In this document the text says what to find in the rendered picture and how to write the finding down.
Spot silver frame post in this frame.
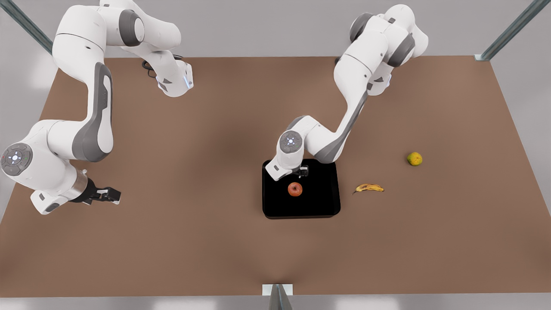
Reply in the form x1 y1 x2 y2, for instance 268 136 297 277
0 0 55 55
262 283 294 310
474 0 551 62

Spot yellow spotted banana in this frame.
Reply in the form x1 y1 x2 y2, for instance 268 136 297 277
353 183 385 195

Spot black square tray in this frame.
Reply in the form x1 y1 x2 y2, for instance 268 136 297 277
262 158 341 220

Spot black cable loop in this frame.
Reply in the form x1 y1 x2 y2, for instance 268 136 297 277
142 55 184 79

